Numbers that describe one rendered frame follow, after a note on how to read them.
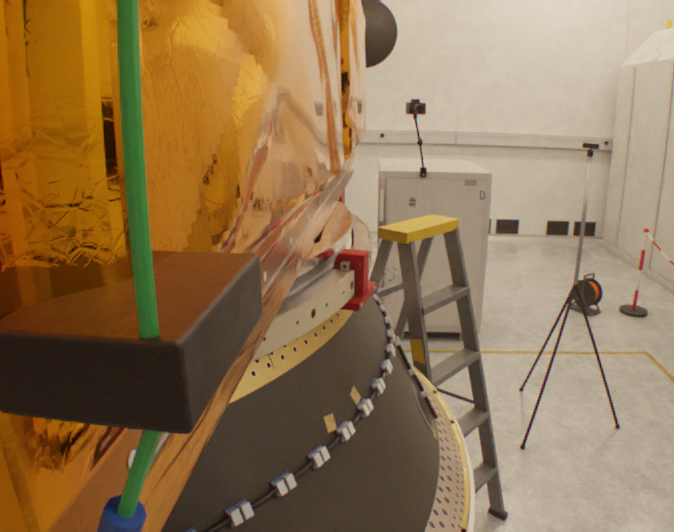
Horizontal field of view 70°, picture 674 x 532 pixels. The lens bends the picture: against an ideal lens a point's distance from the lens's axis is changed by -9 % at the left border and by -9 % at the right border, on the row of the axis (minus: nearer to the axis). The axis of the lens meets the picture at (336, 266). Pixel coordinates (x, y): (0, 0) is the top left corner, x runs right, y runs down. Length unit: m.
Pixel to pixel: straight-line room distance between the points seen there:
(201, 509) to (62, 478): 0.50
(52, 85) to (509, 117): 8.46
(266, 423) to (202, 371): 0.61
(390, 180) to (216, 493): 3.83
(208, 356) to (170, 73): 0.13
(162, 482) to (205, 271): 0.16
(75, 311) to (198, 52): 0.14
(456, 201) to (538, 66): 4.62
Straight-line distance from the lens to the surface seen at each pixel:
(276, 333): 0.73
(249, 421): 0.76
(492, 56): 8.57
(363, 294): 0.95
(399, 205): 4.41
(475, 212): 4.50
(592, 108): 9.00
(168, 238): 0.24
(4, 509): 0.22
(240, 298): 0.20
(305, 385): 0.84
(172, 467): 0.35
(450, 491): 1.22
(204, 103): 0.27
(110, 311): 0.18
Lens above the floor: 1.99
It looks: 16 degrees down
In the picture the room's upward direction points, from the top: straight up
